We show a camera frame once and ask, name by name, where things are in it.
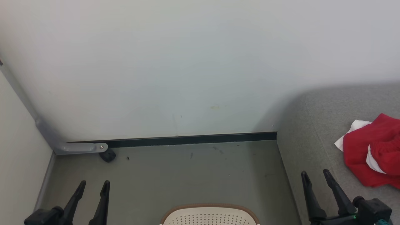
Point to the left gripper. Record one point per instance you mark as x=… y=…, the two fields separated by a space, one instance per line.
x=47 y=217

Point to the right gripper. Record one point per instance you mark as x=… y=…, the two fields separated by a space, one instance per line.
x=372 y=212

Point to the red and white garment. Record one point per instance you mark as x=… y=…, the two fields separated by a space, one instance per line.
x=356 y=153

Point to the grey fabric sofa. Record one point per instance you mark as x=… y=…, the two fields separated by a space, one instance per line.
x=312 y=131

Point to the grey baseboard strip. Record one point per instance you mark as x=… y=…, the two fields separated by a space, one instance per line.
x=45 y=181

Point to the black caster wheel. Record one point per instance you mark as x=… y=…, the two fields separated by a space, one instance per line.
x=108 y=155

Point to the black baseboard strip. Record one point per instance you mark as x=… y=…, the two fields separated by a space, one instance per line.
x=187 y=139

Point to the cream perforated plastic laundry basket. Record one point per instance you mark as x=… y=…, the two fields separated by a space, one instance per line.
x=209 y=217

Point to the grey metal partition frame foot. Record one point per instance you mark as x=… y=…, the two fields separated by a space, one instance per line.
x=81 y=147

